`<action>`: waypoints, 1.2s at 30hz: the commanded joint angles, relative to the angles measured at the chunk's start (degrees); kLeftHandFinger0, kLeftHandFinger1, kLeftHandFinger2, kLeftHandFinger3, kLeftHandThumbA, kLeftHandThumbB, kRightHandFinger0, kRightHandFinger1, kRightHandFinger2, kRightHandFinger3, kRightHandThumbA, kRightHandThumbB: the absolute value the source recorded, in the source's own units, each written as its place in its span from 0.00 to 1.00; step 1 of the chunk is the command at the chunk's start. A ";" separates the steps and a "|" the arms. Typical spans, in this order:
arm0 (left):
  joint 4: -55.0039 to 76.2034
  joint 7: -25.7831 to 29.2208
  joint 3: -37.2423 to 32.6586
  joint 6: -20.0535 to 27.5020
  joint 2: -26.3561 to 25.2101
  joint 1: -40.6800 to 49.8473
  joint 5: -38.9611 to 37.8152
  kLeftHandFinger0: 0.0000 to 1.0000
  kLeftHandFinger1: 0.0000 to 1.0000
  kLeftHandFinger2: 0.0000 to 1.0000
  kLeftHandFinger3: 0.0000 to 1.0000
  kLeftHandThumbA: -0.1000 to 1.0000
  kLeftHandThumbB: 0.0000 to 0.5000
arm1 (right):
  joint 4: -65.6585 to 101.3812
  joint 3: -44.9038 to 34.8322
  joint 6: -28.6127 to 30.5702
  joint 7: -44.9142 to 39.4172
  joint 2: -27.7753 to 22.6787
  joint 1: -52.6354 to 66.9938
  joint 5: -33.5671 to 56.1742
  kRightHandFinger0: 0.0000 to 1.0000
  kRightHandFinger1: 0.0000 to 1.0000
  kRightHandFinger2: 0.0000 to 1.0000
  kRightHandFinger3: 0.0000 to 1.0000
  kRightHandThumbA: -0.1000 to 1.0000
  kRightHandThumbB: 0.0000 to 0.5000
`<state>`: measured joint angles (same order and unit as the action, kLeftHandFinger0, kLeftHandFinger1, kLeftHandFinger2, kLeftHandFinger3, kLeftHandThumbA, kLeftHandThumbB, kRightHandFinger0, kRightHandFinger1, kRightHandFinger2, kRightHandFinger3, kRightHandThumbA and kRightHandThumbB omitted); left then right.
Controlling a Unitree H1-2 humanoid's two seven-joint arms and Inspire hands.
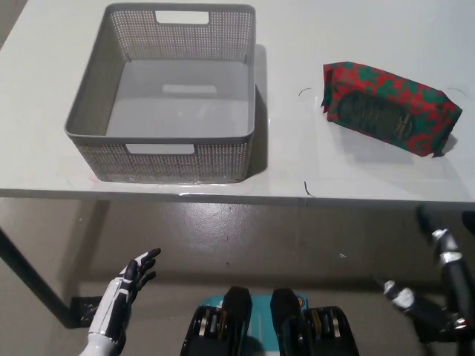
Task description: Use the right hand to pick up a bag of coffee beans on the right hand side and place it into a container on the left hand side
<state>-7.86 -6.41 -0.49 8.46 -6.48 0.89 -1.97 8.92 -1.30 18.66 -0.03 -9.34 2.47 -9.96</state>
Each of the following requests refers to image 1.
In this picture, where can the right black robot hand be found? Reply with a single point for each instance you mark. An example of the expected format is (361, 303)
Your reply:
(451, 267)

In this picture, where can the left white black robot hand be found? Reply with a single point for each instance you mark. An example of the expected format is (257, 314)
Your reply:
(122, 289)

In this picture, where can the red green coffee bean bag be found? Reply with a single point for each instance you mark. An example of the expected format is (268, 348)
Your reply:
(386, 107)

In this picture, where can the black floor tape patch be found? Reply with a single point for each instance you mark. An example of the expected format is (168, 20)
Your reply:
(87, 309)

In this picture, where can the black metal table leg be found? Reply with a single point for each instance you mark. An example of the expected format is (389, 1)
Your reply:
(469, 222)
(33, 274)

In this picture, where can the black teal robot body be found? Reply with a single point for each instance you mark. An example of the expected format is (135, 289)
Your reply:
(267, 326)

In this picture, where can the grey perforated plastic basket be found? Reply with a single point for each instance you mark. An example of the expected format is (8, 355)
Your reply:
(182, 111)

